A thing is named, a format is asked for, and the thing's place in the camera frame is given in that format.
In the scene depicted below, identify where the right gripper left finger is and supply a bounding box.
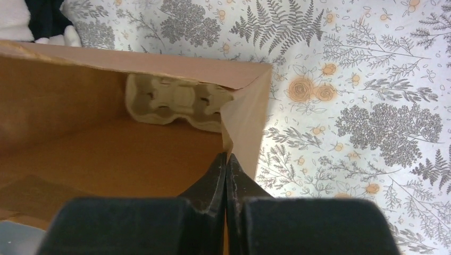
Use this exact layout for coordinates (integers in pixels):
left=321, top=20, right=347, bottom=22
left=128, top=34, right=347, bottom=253
left=37, top=152, right=227, bottom=255

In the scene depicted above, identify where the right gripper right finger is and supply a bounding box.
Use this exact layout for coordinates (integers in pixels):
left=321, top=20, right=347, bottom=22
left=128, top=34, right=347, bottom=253
left=226, top=155, right=399, bottom=255

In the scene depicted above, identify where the single cardboard cup carrier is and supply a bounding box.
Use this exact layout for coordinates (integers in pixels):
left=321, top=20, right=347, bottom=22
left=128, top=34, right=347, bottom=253
left=125, top=74, right=233, bottom=133

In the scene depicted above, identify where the brown paper bag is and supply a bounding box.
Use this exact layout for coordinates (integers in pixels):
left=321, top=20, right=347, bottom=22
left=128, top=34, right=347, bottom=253
left=1, top=40, right=272, bottom=230

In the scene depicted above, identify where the floral table mat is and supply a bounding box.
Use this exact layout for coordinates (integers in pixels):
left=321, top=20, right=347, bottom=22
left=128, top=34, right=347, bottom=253
left=63, top=0, right=450, bottom=254

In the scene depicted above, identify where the black white checkered pillow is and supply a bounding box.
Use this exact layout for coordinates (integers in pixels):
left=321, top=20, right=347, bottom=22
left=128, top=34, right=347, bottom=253
left=1, top=0, right=81, bottom=47

